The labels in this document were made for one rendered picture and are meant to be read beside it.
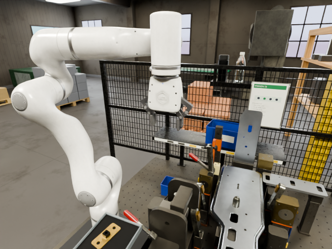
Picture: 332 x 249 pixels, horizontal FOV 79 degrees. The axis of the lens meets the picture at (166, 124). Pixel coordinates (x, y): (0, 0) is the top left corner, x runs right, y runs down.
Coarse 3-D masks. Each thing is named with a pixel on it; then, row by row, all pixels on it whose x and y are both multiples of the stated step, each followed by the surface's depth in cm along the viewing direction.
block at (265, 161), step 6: (258, 156) 121; (264, 156) 120; (270, 156) 120; (258, 162) 118; (264, 162) 117; (270, 162) 115; (258, 168) 120; (264, 168) 118; (270, 168) 117; (264, 186) 122; (264, 192) 124
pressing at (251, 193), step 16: (224, 176) 112; (240, 176) 112; (256, 176) 112; (224, 192) 100; (240, 192) 100; (256, 192) 100; (224, 208) 90; (240, 208) 90; (256, 208) 90; (224, 224) 82; (240, 224) 82; (256, 224) 82; (224, 240) 76; (240, 240) 76; (256, 240) 76
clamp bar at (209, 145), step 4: (208, 144) 101; (204, 148) 102; (208, 148) 99; (212, 148) 100; (216, 148) 99; (208, 152) 100; (212, 152) 103; (208, 156) 101; (212, 156) 103; (208, 160) 102; (212, 160) 104; (208, 164) 103; (212, 164) 105; (208, 168) 104; (212, 168) 103
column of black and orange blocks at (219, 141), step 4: (216, 128) 126; (220, 128) 125; (216, 132) 127; (220, 132) 126; (216, 136) 128; (220, 136) 127; (216, 140) 129; (220, 140) 128; (216, 144) 130; (220, 144) 129; (220, 148) 130; (216, 152) 132; (216, 156) 133; (216, 160) 134
